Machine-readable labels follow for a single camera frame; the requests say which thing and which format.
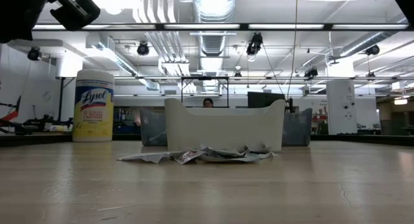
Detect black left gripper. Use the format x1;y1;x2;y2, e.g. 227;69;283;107
0;0;71;44

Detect black tripod stand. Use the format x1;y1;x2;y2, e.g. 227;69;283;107
39;76;74;130

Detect red black clamp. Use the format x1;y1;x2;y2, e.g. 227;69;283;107
0;109;30;136

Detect yellow white Lysol wipes canister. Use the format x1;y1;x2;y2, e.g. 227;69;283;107
72;69;115;142

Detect blue storage crates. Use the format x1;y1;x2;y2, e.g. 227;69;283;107
113;107;142;135

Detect white packet with red block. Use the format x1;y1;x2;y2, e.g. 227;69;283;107
174;149;206;166

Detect white plastic bin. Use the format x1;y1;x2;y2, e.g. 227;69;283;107
164;98;286;153

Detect white packet with grey text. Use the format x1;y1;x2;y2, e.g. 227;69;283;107
200;147;250;163

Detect black monitor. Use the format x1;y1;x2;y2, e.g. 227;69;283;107
247;91;287;109

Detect crumpled white printed packet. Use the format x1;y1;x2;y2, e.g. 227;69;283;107
245;142;279;161

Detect large translucent grey bin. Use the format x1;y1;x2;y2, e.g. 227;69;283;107
139;107;313;147

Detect white square column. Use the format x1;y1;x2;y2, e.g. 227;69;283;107
325;80;358;136

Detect black ceiling-mounted camera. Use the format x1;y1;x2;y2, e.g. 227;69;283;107
136;41;151;56
303;67;320;79
364;44;381;57
27;47;42;62

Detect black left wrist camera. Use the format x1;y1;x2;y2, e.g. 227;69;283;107
49;0;102;32

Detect silver ceiling duct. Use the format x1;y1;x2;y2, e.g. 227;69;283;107
191;0;237;94

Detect black frame of far station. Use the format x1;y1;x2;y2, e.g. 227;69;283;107
180;76;230;109

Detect black overhead camera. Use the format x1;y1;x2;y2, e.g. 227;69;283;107
245;32;264;56

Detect thin hanging cord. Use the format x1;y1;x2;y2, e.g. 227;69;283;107
286;0;299;100

